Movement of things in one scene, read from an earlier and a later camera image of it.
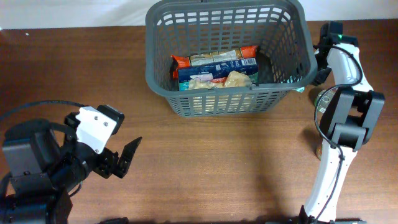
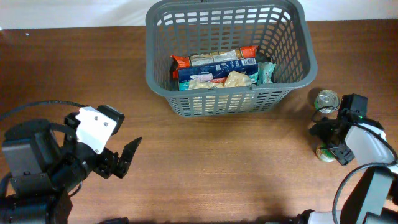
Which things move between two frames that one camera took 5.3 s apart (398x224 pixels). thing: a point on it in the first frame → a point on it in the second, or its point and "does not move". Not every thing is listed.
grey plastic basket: [278, 28] does not move
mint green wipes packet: [291, 79] → [265, 70]
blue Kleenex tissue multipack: [208, 71] does not move
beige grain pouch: [234, 79] does not move
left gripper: [107, 163] does not move
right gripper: [320, 78] → [344, 155]
